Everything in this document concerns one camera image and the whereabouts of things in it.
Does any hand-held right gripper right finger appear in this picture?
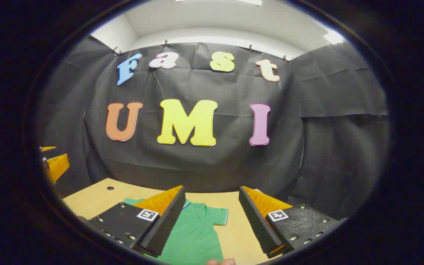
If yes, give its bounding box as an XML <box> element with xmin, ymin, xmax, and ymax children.
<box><xmin>238</xmin><ymin>186</ymin><xmax>347</xmax><ymax>259</ymax></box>

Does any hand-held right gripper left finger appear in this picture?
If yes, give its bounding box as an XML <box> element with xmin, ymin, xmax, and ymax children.
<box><xmin>87</xmin><ymin>185</ymin><xmax>186</xmax><ymax>258</ymax></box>

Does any green T-shirt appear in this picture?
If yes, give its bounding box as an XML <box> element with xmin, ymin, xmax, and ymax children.
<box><xmin>124</xmin><ymin>198</ymin><xmax>229</xmax><ymax>265</ymax></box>

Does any black backdrop cloth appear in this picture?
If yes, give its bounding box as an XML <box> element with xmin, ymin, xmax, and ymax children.
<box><xmin>37</xmin><ymin>35</ymin><xmax>389</xmax><ymax>221</ymax></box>

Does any ceiling light panel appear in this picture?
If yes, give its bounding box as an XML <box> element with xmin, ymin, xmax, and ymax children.
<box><xmin>175</xmin><ymin>0</ymin><xmax>263</xmax><ymax>6</ymax></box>
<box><xmin>324</xmin><ymin>30</ymin><xmax>345</xmax><ymax>45</ymax></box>

